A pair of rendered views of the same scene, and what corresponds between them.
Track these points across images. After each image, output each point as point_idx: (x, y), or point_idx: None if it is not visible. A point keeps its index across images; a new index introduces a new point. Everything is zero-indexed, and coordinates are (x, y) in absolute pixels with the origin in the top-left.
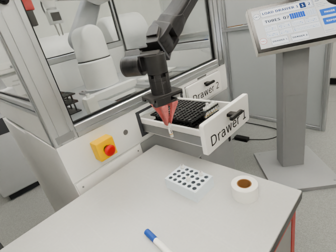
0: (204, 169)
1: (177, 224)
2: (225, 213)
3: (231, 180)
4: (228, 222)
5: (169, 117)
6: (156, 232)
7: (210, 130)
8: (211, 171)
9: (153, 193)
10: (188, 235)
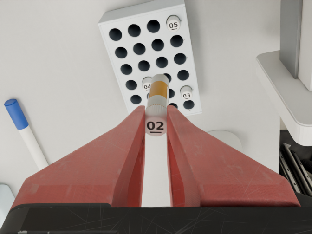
0: (235, 31)
1: (73, 118)
2: (157, 152)
3: (236, 110)
4: (146, 164)
5: (168, 162)
6: (30, 107)
7: None
8: (239, 54)
9: (59, 2)
10: (81, 144)
